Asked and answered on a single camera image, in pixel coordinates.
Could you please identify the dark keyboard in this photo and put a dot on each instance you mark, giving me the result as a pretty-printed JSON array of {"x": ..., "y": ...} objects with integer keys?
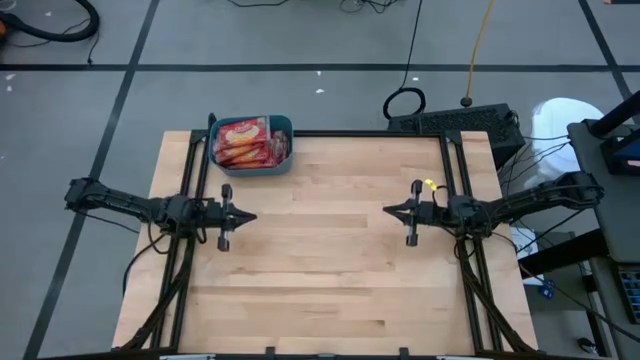
[{"x": 631, "y": 295}]

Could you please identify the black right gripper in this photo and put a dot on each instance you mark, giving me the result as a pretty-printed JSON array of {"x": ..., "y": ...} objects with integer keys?
[{"x": 427, "y": 212}]

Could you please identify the black pole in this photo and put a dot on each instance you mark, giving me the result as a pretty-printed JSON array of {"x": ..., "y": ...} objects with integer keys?
[{"x": 617, "y": 112}]

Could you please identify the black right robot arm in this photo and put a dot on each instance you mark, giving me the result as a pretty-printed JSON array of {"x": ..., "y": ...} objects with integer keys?
[{"x": 530, "y": 200}]

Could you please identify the black computer case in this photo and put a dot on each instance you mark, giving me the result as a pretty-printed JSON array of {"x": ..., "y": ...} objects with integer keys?
[{"x": 450, "y": 122}]

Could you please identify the dark blue device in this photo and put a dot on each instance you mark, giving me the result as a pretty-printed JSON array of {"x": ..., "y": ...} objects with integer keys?
[{"x": 622, "y": 155}]

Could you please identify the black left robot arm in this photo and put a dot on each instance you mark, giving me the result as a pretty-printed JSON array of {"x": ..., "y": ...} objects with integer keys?
[{"x": 125, "y": 202}]

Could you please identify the small blue tag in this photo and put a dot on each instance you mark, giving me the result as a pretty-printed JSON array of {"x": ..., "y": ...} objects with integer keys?
[{"x": 548, "y": 291}]

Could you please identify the yellow tag on gripper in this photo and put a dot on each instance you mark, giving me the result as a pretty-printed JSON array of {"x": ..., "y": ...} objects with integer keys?
[{"x": 430, "y": 185}]

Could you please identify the grey equipment cart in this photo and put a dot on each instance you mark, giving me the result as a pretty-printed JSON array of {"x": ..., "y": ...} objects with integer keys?
[{"x": 610, "y": 210}]

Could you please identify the black table clamp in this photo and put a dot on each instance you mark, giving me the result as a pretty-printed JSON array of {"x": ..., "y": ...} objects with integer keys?
[
  {"x": 404, "y": 352},
  {"x": 270, "y": 352}
]

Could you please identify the white paper sheet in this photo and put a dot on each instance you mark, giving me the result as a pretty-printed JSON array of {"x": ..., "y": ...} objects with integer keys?
[{"x": 525, "y": 245}]

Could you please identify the teal plastic basket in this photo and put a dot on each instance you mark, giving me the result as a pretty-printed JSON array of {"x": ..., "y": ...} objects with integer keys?
[{"x": 250, "y": 171}]

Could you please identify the small black device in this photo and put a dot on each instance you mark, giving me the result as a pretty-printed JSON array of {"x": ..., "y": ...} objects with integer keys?
[{"x": 585, "y": 344}]

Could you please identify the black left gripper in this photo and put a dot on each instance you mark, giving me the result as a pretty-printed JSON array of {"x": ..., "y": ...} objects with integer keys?
[{"x": 215, "y": 216}]

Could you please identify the white round stool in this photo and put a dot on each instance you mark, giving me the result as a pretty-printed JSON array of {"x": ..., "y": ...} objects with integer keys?
[{"x": 555, "y": 125}]

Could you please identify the black cart support beam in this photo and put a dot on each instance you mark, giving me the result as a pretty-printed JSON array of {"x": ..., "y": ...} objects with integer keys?
[{"x": 560, "y": 252}]

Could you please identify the black aluminium table frame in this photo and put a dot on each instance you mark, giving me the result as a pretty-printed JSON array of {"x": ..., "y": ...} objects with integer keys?
[{"x": 360, "y": 133}]

